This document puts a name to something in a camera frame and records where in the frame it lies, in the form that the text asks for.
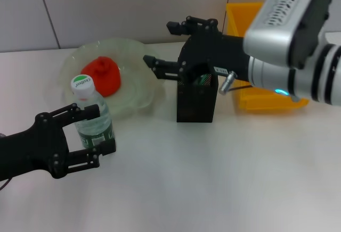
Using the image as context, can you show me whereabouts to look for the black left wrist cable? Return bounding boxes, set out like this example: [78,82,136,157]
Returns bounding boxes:
[0,176,12,190]

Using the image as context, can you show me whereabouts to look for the clear bottle green label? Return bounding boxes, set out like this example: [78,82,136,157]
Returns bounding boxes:
[70,74,117,151]

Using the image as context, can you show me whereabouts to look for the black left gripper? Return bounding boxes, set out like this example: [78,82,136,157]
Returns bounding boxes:
[0,103,117,182]

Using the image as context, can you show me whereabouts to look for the mint green utility knife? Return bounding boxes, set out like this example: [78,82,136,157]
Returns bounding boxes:
[193,73,214,86]

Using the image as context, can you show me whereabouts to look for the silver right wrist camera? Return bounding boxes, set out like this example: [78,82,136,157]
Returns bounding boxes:
[243,0,337,71]

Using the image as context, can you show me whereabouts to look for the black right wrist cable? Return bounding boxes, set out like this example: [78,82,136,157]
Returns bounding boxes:
[229,84,253,92]

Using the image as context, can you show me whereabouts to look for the silver right wrist plug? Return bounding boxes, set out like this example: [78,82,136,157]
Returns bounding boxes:
[218,71,238,95]

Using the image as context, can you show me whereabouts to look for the translucent green fruit plate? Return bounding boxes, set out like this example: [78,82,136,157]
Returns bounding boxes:
[58,37,168,118]

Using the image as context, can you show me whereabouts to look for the red-orange toy orange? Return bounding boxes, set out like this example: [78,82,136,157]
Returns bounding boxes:
[80,56,122,98]

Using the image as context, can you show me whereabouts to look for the black mesh pen holder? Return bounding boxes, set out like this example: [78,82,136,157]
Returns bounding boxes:
[176,64,219,123]

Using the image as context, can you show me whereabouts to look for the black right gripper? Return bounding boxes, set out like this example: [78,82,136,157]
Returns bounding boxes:
[143,15,253,87]

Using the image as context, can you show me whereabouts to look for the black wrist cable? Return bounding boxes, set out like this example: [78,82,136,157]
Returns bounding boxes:
[229,84,253,92]
[0,176,12,190]

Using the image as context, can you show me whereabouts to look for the yellow plastic bin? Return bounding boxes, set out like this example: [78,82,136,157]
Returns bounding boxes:
[225,2,310,113]

